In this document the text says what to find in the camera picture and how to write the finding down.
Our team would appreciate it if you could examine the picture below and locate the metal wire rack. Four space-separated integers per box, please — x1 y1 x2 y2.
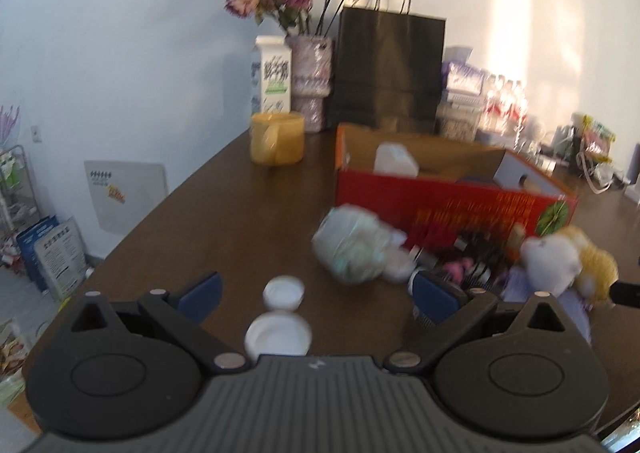
0 144 42 239

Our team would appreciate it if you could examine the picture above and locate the grey white printed box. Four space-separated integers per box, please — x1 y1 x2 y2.
34 218 89 302

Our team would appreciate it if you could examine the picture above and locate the white plastic container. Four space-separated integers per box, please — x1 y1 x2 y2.
374 142 420 179

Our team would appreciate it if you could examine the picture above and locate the red cardboard box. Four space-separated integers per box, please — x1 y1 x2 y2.
334 122 579 254

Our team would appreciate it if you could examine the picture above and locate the large white threaded lid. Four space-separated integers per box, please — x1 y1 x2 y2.
244 311 313 361

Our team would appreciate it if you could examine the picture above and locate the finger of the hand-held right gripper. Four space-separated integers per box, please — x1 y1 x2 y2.
611 281 640 306

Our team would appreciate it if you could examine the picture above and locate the blue box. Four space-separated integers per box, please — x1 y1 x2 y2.
16 216 58 292

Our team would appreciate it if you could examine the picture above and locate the flat white box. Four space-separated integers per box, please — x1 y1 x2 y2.
442 89 484 106

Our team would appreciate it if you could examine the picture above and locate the yellow green snack packet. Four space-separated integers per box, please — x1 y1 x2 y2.
579 116 617 165

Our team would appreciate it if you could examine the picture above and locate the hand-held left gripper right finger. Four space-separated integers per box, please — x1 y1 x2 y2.
382 270 591 375

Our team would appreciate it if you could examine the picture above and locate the white plastic lid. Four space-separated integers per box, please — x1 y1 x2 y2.
262 275 306 312

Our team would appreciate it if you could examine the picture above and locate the yellow white plush toy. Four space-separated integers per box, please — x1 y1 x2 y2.
502 224 621 344

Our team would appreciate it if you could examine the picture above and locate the purple flower wall sticker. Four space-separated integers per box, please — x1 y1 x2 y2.
0 106 21 146

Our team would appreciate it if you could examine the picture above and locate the textured grey vase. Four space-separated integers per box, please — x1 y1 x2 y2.
286 36 333 133

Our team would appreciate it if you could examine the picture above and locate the clear sunflower seed container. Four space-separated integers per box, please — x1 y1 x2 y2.
436 102 483 140

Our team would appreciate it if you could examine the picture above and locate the black paper bag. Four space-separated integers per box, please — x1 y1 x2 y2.
327 0 447 135

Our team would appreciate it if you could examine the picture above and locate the white green milk carton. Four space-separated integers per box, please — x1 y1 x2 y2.
251 36 292 115

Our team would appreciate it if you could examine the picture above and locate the yellow mug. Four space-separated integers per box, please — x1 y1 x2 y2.
250 112 306 167

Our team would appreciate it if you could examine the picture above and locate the braided cable with pink tie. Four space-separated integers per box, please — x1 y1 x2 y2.
425 230 506 293

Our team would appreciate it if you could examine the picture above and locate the white printed board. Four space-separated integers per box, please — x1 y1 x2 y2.
84 160 168 235

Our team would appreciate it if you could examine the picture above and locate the group of water bottles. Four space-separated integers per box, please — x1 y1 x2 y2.
481 73 529 135

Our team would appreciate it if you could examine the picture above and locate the crumpled clear plastic bag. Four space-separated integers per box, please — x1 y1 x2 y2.
311 204 408 286

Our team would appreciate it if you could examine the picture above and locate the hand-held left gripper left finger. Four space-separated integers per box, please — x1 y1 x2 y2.
70 271 251 375

